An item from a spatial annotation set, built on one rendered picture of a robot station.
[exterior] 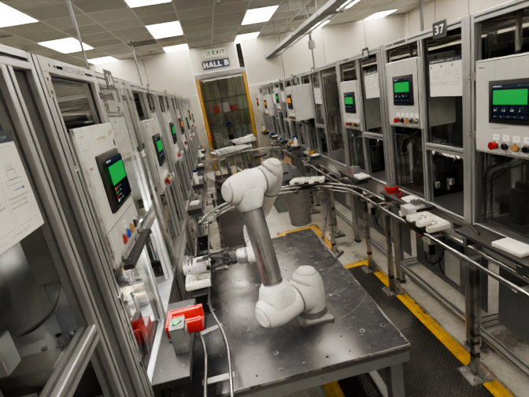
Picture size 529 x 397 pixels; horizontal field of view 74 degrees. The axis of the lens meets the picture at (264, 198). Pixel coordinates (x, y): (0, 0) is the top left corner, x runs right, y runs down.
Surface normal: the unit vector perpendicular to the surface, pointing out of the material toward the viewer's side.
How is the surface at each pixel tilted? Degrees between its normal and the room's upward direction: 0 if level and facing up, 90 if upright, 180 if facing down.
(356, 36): 90
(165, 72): 90
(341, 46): 90
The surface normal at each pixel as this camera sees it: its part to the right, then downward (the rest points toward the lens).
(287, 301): 0.55, -0.10
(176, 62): 0.15, 0.26
